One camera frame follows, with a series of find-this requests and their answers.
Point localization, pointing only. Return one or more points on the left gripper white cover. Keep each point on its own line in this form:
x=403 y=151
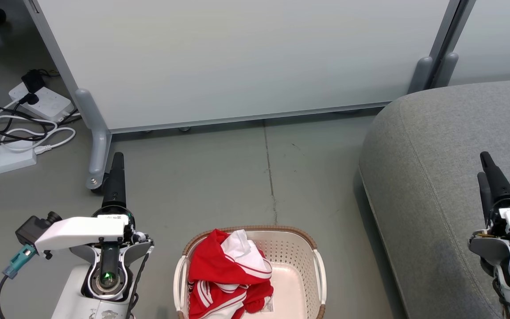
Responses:
x=82 y=230

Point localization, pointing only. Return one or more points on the red garment with white trim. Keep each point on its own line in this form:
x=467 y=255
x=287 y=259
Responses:
x=213 y=261

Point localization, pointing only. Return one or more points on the grey fabric sofa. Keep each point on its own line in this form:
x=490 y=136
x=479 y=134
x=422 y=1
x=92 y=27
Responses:
x=441 y=177

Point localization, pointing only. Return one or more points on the black caster wheel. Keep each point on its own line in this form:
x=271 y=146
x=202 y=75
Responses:
x=98 y=186

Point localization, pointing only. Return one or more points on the long grey partition foot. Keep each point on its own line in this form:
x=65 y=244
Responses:
x=98 y=146

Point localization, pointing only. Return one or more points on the white power strip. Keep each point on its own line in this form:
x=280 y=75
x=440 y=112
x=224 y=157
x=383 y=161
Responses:
x=47 y=104

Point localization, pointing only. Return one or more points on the flat white box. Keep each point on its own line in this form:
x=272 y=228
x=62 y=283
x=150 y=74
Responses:
x=2 y=161

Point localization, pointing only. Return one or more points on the black plug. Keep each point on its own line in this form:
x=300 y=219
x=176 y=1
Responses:
x=29 y=99

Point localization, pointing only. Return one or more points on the black power adapter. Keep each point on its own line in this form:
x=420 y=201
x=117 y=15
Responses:
x=33 y=80

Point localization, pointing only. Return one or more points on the short grey partition foot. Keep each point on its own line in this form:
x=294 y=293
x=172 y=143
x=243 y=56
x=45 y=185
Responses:
x=446 y=68
x=421 y=75

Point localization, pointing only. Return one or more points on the narrow white partition panel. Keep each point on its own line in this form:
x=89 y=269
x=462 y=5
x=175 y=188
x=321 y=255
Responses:
x=498 y=40

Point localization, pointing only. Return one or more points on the large white partition panel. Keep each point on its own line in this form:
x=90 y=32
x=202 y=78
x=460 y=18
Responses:
x=237 y=57

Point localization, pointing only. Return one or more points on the paper label sticker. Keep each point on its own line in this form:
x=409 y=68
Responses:
x=264 y=306

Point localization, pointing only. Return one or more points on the cream perforated laundry basket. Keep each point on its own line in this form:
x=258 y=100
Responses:
x=295 y=270

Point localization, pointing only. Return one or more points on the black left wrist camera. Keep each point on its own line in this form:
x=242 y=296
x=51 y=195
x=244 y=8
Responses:
x=31 y=230

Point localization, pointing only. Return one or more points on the teal left camera connector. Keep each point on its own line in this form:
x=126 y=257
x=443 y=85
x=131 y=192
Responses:
x=18 y=261

